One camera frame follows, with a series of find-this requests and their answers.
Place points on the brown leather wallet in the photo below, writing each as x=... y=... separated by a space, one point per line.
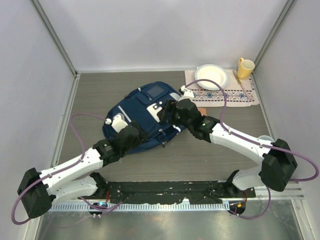
x=203 y=111

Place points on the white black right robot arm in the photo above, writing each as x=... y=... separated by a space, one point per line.
x=275 y=163

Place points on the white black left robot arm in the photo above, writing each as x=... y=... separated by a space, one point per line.
x=40 y=190

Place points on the white paper plate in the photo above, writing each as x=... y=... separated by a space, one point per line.
x=214 y=73

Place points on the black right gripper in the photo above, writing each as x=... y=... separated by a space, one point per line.
x=169 y=107

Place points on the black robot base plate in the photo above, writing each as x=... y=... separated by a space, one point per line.
x=173 y=192

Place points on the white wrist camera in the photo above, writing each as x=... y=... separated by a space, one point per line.
x=185 y=93
x=118 y=122

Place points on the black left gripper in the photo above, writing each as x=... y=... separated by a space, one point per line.
x=142 y=137

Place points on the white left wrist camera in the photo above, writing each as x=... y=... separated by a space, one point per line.
x=118 y=122

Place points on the pale blue mug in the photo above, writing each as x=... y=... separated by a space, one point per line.
x=265 y=139

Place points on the pink handled knife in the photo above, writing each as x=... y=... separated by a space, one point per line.
x=241 y=85

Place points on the yellow mug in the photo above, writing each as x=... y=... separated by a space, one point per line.
x=245 y=68

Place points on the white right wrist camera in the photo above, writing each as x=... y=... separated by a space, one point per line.
x=185 y=93

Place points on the navy blue student backpack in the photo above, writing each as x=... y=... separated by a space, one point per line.
x=140 y=107

